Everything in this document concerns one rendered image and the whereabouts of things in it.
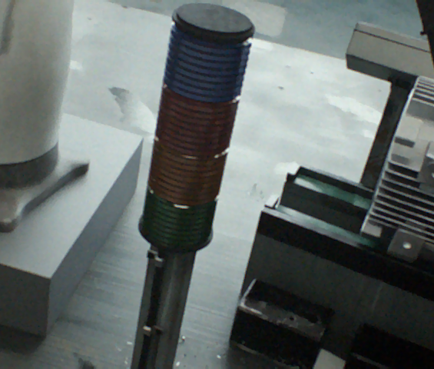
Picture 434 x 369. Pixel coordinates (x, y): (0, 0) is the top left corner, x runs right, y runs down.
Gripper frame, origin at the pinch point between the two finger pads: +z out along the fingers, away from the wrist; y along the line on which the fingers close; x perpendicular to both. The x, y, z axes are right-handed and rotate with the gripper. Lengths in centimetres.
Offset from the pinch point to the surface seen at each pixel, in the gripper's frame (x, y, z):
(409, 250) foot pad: 5.0, -15.7, 15.5
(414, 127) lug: 2.2, -12.8, 3.0
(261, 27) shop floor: 147, 305, 44
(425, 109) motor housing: 1.4, -9.8, 2.4
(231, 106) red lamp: 9.3, -36.8, -9.5
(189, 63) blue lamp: 10.3, -38.9, -13.7
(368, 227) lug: 9.4, -13.5, 13.6
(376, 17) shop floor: 102, 386, 70
